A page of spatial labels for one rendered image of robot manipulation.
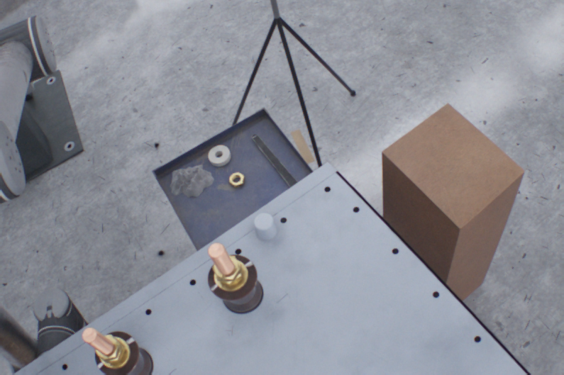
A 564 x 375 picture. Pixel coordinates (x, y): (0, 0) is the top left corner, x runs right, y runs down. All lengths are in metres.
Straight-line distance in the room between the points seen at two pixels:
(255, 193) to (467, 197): 0.66
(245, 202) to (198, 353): 0.80
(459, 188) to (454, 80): 1.57
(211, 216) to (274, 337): 0.79
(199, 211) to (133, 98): 1.75
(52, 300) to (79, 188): 1.85
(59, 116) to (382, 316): 2.87
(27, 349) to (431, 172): 1.27
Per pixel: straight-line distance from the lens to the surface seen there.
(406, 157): 1.82
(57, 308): 1.47
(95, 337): 1.00
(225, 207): 1.85
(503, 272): 2.69
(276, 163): 1.89
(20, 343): 1.53
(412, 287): 1.14
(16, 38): 1.80
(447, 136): 1.88
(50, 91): 3.88
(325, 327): 1.12
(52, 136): 3.60
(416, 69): 3.31
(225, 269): 1.02
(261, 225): 1.18
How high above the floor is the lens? 2.43
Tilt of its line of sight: 55 degrees down
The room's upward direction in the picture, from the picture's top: 15 degrees counter-clockwise
